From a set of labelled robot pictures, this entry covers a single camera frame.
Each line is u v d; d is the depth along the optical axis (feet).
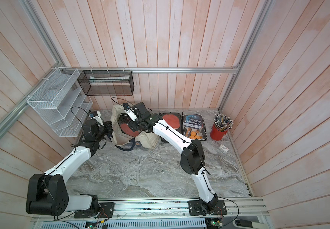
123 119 3.05
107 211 2.41
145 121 2.07
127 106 2.39
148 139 2.86
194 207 2.40
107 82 3.50
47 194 1.34
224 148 3.15
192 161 1.70
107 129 2.51
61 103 2.40
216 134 3.23
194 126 3.51
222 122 2.92
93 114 2.40
